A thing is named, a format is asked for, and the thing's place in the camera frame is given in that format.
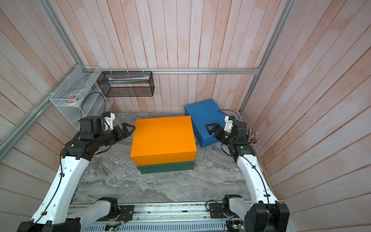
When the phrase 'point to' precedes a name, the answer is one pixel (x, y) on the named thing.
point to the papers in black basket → (123, 80)
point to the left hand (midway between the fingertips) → (130, 132)
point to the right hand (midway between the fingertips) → (210, 128)
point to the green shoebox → (152, 168)
